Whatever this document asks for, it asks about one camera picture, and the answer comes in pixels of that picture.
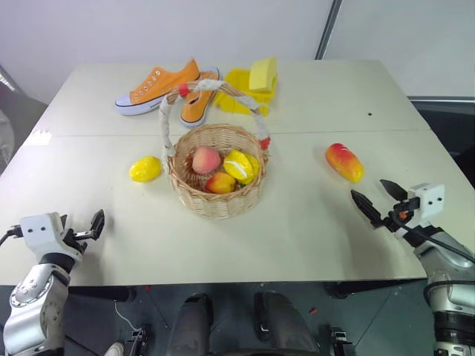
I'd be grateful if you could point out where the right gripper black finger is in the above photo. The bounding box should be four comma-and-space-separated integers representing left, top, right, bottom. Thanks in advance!
379, 179, 408, 203
350, 189, 384, 228

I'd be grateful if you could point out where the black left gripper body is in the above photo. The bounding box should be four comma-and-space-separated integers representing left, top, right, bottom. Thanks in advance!
60, 214, 94, 257

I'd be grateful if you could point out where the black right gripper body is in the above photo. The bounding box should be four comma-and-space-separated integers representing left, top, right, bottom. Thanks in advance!
381, 197, 423, 233

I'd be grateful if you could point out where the yellow star fruit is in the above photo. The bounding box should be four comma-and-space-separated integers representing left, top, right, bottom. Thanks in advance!
223, 148, 261, 185

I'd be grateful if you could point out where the long red yellow mango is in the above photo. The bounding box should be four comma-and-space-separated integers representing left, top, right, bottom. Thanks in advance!
325, 142, 366, 184

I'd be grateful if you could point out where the yellow lemon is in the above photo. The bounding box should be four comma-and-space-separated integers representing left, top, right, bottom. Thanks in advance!
128, 155, 163, 183

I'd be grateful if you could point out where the pink peach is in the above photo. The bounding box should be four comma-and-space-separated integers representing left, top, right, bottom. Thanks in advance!
191, 145, 223, 175

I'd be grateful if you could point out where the grey chair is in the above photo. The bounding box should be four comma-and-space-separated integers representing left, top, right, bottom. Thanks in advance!
0, 63, 50, 176

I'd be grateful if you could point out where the small red yellow mango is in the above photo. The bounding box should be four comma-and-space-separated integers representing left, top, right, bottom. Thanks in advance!
204, 171, 238, 195

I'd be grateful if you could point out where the dark rounded shape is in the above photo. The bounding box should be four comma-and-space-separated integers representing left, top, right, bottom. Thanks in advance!
253, 290, 321, 356
169, 292, 215, 356

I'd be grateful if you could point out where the orange canvas sneaker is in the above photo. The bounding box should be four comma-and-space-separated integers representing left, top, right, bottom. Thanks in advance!
179, 66, 221, 131
114, 59, 203, 116

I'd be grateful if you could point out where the yellow sponge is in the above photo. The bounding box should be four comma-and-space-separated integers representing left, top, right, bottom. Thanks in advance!
248, 55, 280, 92

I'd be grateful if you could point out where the yellow cloth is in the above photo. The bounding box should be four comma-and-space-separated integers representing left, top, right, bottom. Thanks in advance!
214, 67, 281, 118

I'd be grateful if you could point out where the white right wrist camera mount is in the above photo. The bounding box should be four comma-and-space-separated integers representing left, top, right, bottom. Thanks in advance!
405, 182, 446, 220

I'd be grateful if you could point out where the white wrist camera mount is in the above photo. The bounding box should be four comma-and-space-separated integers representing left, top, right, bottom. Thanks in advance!
19, 212, 83, 263
405, 182, 446, 220

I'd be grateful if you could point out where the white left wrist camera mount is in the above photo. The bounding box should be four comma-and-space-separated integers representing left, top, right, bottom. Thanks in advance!
19, 212, 83, 263

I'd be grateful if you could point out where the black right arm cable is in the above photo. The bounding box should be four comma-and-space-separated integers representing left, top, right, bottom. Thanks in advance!
392, 213, 475, 265

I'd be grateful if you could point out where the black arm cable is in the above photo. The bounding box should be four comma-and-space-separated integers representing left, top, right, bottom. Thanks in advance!
0, 225, 24, 248
392, 213, 475, 265

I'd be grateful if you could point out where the black table frame bar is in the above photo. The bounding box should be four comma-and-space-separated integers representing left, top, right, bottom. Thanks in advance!
68, 284, 137, 302

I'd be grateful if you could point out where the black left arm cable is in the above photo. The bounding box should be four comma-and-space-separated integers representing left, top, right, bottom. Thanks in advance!
0, 225, 24, 248

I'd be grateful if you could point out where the thin white wire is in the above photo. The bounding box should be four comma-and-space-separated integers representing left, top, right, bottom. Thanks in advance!
114, 301, 145, 334

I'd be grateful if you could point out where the wicker basket with rope handle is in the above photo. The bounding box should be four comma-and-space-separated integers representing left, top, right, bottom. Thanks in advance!
159, 78, 272, 221

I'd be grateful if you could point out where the grey wall post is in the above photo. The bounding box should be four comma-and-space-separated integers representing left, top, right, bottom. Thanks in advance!
315, 0, 345, 61

